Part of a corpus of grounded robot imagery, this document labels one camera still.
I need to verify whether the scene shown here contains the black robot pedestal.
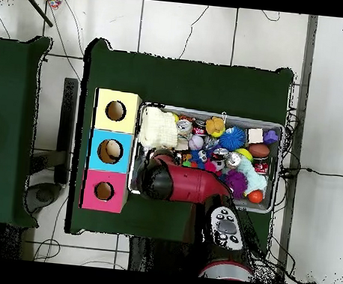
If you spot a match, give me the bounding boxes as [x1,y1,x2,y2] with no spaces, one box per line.
[125,235,204,277]

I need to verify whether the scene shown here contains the black rod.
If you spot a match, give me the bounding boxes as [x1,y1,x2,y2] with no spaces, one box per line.
[16,0,56,28]

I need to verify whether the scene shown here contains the side table with green cloth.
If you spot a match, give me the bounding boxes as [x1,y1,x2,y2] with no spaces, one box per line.
[0,32,57,230]

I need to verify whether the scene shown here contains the bag of colourful beads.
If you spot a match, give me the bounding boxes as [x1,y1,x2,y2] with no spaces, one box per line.
[40,0,63,11]

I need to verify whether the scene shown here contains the shallow wire mesh bin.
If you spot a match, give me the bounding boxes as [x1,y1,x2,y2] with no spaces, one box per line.
[125,100,287,215]

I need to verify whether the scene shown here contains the opened silver drink can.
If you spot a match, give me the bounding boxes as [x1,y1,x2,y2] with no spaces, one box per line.
[175,118,195,137]

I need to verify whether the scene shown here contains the purple spiky rubber ball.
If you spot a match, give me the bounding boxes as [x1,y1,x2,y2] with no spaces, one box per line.
[222,168,250,201]

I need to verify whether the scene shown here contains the white baseball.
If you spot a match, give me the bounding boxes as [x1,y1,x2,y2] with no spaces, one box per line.
[187,133,205,153]

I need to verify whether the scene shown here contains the blue spiky ball with eyes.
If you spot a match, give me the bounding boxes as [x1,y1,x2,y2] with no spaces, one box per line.
[217,124,248,153]

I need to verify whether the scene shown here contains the black cable with plug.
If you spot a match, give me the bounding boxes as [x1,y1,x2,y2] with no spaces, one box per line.
[279,164,343,184]

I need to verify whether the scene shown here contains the cream waffle cloth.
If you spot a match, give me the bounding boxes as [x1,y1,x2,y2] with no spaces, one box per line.
[136,104,181,151]

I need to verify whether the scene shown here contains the orange plush toy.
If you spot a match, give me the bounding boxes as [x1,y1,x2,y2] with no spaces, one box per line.
[204,115,227,139]

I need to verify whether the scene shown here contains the mint knitted cloth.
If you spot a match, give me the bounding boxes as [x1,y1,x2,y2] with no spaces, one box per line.
[234,155,270,197]

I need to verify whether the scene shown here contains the plain wooden block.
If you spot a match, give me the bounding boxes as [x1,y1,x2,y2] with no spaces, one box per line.
[246,127,265,145]

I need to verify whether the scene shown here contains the wooden box with three holes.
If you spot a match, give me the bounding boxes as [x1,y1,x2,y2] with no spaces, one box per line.
[79,86,143,215]

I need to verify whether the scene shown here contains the brown toy football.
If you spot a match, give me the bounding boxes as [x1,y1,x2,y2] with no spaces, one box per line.
[247,142,271,160]

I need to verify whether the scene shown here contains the black upright panel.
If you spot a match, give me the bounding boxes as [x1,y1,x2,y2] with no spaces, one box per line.
[53,76,80,186]

